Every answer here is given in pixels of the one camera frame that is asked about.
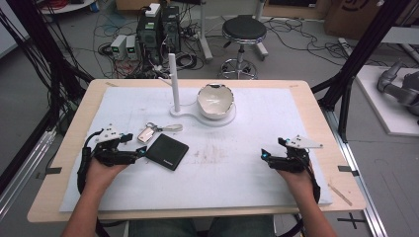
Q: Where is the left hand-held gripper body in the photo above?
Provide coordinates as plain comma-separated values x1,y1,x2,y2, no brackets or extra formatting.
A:
92,123,139,167

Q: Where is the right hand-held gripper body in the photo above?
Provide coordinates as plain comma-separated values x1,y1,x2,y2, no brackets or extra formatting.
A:
268,134,324,174

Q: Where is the black wallet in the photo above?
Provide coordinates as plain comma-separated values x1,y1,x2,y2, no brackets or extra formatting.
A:
144,133,190,172

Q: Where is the person's right hand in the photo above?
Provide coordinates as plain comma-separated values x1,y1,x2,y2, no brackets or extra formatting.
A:
276,163,316,199

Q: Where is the person's left hand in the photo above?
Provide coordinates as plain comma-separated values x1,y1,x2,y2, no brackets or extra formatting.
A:
86,157,128,196

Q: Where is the wooden table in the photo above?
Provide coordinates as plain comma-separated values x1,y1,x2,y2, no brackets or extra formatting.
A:
27,78,368,224

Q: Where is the white foam mat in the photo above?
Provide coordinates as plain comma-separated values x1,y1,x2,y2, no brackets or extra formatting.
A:
58,85,334,213

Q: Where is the thin wooden stick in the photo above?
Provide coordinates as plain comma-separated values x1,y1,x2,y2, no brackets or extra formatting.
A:
327,183,354,207

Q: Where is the white stand with pole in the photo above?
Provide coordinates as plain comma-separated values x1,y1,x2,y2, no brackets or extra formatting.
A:
157,52,238,128

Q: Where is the white ceramic bowl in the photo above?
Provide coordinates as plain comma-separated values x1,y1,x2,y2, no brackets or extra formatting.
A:
196,82,236,120

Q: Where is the person's right leg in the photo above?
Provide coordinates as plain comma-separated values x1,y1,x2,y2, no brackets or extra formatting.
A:
207,214,277,237

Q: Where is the person's leg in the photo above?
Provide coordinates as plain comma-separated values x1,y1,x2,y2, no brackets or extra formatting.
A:
127,216,200,237
207,214,277,237

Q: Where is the person's left leg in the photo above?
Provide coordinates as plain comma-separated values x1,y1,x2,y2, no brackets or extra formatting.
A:
127,216,200,237

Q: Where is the black cross tape mark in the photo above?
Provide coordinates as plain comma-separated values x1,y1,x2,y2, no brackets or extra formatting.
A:
337,211,367,230

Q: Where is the grey power supply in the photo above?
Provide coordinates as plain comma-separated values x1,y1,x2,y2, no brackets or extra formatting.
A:
126,35,139,60
110,34,128,61

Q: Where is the white platform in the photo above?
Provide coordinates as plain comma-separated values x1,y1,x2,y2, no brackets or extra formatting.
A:
355,64,419,138

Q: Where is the black computer tower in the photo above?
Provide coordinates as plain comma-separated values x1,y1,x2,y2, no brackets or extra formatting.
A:
135,12,163,65
160,5,182,54

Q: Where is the white desk leg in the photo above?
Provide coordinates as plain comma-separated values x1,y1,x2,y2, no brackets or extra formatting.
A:
197,0,214,63
252,0,270,61

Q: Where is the white power strip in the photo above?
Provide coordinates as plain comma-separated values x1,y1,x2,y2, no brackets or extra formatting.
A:
338,37,356,57

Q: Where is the black round stool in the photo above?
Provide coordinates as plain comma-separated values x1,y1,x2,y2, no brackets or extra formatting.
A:
219,14,269,80

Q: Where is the white box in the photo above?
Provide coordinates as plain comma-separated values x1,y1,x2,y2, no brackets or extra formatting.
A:
144,2,162,19

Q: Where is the round white table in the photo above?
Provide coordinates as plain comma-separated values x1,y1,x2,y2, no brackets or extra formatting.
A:
39,0,97,16

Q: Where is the large cardboard box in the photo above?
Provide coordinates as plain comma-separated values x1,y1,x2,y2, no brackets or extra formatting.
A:
323,0,419,41

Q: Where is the silver key fob with strap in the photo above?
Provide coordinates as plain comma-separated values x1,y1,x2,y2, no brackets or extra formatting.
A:
136,121,184,144

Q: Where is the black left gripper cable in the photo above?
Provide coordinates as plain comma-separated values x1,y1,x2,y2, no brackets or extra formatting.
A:
76,128,105,196

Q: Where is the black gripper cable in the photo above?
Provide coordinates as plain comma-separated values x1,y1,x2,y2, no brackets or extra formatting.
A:
76,128,105,196
305,157,322,204

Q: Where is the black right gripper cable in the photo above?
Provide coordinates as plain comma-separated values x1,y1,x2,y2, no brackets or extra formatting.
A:
305,157,322,204

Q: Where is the aluminium rail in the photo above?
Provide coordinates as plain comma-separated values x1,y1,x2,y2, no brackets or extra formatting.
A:
0,128,57,220
323,108,389,237

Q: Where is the black cable bundle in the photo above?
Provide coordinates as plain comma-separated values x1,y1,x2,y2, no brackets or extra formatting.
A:
0,6,85,134

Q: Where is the black floor cable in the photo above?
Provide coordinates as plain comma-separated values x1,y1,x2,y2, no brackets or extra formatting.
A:
265,17,390,68

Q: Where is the black metal frame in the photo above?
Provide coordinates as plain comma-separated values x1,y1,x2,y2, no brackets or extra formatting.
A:
5,0,95,102
310,0,411,143

